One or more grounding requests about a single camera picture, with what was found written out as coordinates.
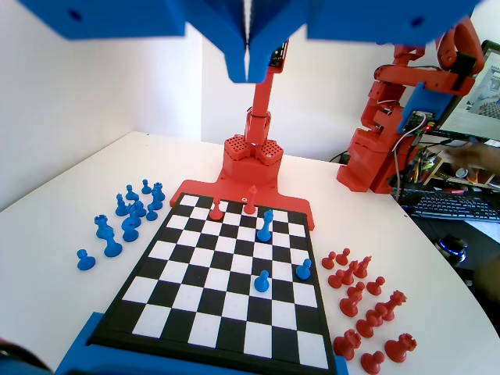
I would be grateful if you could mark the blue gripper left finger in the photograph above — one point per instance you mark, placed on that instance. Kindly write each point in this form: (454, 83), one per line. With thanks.
(230, 47)

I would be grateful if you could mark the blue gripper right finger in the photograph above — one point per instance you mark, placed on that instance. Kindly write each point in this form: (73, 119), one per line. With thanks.
(265, 39)

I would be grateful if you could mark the green chess pawn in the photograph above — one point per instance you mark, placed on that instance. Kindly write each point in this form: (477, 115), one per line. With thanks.
(265, 233)

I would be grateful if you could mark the red robot arm with baseplate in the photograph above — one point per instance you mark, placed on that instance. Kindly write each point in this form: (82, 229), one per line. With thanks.
(252, 168)

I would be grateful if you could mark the red robot arm without baseplate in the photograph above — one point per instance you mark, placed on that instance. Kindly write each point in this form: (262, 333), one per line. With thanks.
(369, 156)

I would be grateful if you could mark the tall red chess piece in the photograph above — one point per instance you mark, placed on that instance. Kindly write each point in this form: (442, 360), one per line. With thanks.
(250, 209)

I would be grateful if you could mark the blue chess pawn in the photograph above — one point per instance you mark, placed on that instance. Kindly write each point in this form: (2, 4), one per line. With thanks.
(303, 273)
(146, 189)
(85, 263)
(151, 214)
(261, 285)

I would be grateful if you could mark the blue chess piece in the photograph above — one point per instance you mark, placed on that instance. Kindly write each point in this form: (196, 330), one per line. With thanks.
(137, 214)
(130, 194)
(157, 199)
(112, 248)
(129, 233)

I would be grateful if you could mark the blue controller board housing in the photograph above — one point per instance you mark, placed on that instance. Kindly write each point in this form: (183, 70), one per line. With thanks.
(423, 105)

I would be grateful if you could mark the blue chess rook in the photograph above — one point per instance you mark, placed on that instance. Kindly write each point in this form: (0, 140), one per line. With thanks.
(102, 228)

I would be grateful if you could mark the red chess pawn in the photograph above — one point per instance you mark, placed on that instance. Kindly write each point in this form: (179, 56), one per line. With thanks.
(376, 288)
(336, 280)
(329, 262)
(371, 363)
(343, 258)

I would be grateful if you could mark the red chess queen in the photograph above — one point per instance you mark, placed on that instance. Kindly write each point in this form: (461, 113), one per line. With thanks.
(393, 308)

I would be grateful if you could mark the red chess rook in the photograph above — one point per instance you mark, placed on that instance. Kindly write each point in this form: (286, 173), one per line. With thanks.
(400, 348)
(347, 345)

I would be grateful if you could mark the dark-skinned person's hand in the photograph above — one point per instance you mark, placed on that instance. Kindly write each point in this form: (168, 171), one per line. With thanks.
(476, 156)

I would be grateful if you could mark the computer monitor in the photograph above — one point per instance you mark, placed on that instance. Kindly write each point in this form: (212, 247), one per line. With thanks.
(472, 97)

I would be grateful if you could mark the black and white chessboard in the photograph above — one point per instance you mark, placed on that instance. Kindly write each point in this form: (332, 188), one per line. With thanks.
(195, 273)

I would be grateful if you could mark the black keyboard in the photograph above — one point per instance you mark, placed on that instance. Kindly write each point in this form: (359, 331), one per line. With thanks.
(449, 205)

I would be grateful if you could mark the black computer mouse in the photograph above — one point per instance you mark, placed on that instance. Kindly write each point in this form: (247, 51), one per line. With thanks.
(452, 246)

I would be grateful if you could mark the black camera circuit board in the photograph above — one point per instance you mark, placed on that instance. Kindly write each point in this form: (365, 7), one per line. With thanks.
(278, 56)

